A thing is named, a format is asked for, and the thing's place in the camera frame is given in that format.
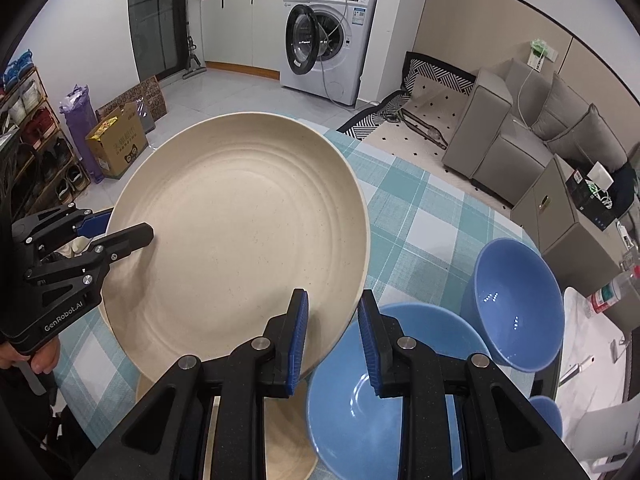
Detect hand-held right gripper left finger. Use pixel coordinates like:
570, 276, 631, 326
75, 288, 311, 480

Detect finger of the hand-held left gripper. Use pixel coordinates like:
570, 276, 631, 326
24, 222, 155, 291
11, 203, 115, 251

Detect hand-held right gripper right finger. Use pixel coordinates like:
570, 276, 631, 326
357, 289, 591, 480

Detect light blue bowl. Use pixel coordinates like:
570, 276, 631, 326
306, 302, 493, 480

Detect beige speckled plate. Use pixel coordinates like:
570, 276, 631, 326
135, 375, 318, 480
97, 112, 372, 386

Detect person's left hand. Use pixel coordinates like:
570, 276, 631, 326
0, 332, 62, 376

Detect yellow cardboard box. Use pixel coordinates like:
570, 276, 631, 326
85, 102, 150, 179

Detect purple plastic bag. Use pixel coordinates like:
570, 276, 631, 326
60, 85, 105, 183

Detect wooden shoe rack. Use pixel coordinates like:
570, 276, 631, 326
0, 50, 93, 221

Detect teal checkered tablecloth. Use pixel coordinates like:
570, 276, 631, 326
50, 127, 546, 480

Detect brown patterned box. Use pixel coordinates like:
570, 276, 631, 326
95, 76, 168, 121

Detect stick vacuum cleaner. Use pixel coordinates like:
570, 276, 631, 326
181, 35, 207, 81

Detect dark glass door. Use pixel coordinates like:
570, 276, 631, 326
127, 0, 188, 81

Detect dark folded metal stand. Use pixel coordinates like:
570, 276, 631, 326
387, 102, 449, 150

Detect grey-beige side cabinet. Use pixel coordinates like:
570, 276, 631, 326
510, 155, 633, 281

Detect white marble table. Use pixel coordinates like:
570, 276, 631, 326
555, 287, 640, 466

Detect white kitchen base cabinet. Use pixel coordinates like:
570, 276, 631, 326
200, 0, 288, 81

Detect clear plastic water bottle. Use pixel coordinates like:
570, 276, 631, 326
587, 265, 640, 313

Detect white rounded appliance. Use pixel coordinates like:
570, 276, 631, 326
585, 400, 637, 461

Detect grey sofa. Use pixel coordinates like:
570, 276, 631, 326
442, 57, 640, 196

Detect black cardboard box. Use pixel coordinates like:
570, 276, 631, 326
565, 170, 621, 231

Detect white washing machine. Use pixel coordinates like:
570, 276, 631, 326
279, 0, 380, 107

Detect white small box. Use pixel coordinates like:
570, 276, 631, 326
587, 162, 616, 190

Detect grey sofa cushion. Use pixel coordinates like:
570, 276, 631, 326
547, 104, 628, 173
531, 72, 591, 141

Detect white power strip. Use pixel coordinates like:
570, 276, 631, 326
527, 40, 558, 73

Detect white-handled knife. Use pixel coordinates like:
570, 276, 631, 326
560, 355, 596, 386

